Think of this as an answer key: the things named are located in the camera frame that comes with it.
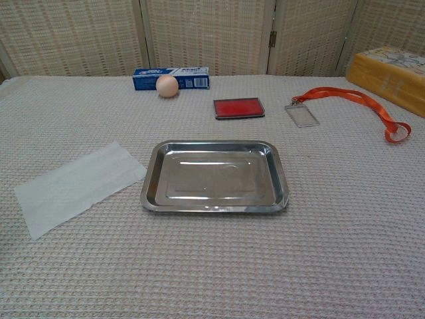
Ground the blue toothpaste box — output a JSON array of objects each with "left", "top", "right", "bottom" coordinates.
[{"left": 132, "top": 66, "right": 211, "bottom": 91}]

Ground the beige woven tablecloth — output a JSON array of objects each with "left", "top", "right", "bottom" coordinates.
[{"left": 0, "top": 74, "right": 425, "bottom": 319}]

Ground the silver metal tray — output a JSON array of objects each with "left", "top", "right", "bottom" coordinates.
[{"left": 140, "top": 140, "right": 289, "bottom": 213}]

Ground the orange lanyard strap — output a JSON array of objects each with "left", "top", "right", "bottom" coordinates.
[{"left": 292, "top": 86, "right": 412, "bottom": 144}]

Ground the red rectangular case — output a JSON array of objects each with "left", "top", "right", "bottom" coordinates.
[{"left": 212, "top": 97, "right": 266, "bottom": 120}]

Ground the yellow tissue pack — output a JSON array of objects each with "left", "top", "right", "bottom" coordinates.
[{"left": 345, "top": 47, "right": 425, "bottom": 118}]

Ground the beige egg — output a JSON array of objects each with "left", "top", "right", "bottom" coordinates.
[{"left": 155, "top": 74, "right": 180, "bottom": 98}]

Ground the woven folding screen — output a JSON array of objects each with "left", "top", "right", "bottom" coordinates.
[{"left": 0, "top": 0, "right": 425, "bottom": 82}]

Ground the clear badge holder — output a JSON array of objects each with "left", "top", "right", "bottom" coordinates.
[{"left": 284, "top": 102, "right": 321, "bottom": 128}]

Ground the white paper sheet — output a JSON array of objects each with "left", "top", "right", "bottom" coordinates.
[{"left": 13, "top": 140, "right": 147, "bottom": 241}]

